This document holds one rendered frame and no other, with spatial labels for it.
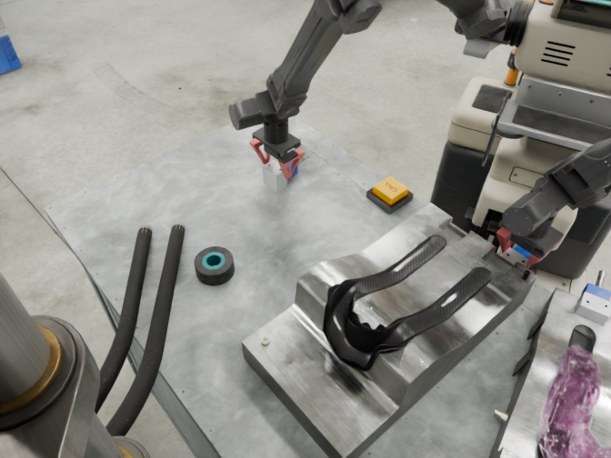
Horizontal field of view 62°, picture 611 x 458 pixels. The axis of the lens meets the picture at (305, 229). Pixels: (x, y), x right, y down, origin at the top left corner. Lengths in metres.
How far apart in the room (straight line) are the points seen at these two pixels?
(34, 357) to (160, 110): 2.73
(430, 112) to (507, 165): 1.79
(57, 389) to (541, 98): 1.04
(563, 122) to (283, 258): 0.64
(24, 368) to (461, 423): 0.72
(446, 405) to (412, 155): 1.92
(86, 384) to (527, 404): 0.67
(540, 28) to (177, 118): 2.21
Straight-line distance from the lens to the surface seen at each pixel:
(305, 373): 0.88
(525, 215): 0.93
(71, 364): 0.43
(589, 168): 0.91
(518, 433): 0.89
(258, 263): 1.09
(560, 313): 1.06
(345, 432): 0.84
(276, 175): 1.21
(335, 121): 2.91
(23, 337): 0.39
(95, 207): 1.30
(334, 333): 0.90
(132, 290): 1.01
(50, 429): 0.42
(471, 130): 1.60
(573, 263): 1.85
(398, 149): 2.75
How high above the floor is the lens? 1.64
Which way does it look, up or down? 46 degrees down
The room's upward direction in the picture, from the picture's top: 1 degrees clockwise
